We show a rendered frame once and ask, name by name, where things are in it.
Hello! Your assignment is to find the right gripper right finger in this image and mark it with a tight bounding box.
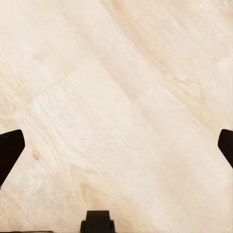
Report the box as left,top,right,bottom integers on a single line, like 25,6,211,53
217,129,233,168

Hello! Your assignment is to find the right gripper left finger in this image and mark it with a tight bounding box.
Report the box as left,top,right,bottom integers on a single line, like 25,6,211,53
0,129,25,187

